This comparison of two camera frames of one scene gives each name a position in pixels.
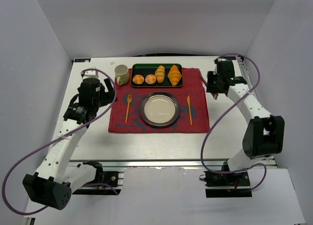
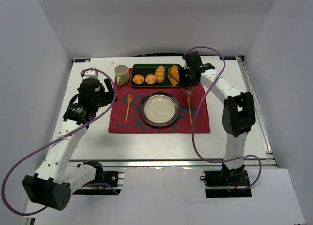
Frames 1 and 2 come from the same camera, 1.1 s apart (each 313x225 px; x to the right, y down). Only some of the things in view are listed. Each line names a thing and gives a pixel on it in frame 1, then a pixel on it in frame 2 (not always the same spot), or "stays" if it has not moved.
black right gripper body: [212, 85] -> [182, 77]
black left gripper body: [107, 92] stays
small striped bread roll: [160, 74] stays
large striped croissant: [174, 75] stays
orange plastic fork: [129, 100] stays
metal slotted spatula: [214, 95] -> [189, 90]
